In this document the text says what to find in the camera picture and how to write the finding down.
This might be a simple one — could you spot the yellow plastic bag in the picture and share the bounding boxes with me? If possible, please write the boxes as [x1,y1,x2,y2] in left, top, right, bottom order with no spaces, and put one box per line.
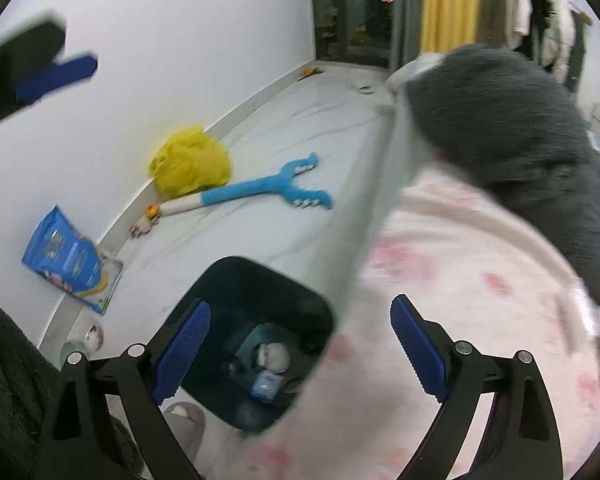
[148,126,233,200]

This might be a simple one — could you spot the blue snack bag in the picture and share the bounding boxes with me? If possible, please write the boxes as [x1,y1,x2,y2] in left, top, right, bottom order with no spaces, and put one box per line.
[22,206,123,315]

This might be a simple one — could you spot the white tissue in bin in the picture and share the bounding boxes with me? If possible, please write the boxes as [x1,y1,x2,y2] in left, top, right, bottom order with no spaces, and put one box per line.
[256,342,290,375]

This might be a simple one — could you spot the hanging clothes on rack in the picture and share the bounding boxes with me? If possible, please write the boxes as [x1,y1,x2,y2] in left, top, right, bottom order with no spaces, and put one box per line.
[479,0,593,94]

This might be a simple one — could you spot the small duck keychain toy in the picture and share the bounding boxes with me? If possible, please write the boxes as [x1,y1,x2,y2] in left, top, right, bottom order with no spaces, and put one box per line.
[129,204,160,238]

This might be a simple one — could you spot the blue packet in bin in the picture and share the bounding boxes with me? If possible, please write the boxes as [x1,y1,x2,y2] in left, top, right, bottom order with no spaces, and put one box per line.
[250,370,284,403]

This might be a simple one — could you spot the yellow curtain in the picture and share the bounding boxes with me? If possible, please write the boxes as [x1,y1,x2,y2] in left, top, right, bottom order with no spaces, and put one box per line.
[419,0,482,53]

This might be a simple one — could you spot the dark grey fleece blanket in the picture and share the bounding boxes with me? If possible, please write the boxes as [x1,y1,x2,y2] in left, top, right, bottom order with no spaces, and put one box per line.
[405,44,600,304]

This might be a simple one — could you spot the dark teal trash bin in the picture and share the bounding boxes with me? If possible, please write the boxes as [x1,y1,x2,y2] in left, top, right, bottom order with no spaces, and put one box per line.
[152,256,334,434]

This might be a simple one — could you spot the blue plush slingshot toy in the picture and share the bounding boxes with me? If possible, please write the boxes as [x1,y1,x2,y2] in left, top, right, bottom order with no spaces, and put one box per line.
[158,153,334,216]

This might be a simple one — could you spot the dark sliding glass door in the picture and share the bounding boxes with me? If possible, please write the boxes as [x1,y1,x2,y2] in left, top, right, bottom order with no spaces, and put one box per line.
[313,0,393,68]

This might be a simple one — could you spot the grey slipper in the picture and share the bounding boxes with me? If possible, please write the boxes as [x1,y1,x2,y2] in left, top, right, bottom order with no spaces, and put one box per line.
[163,402,206,463]

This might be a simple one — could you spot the grey curtain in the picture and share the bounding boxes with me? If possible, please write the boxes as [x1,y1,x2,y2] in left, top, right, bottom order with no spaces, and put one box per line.
[389,0,422,72]

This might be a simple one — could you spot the pink cartoon bed sheet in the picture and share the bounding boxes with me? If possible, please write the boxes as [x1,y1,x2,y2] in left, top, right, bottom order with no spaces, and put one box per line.
[230,164,600,479]

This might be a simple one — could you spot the orange toy on floor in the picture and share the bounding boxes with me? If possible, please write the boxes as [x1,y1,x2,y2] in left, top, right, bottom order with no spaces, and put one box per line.
[300,66,324,80]

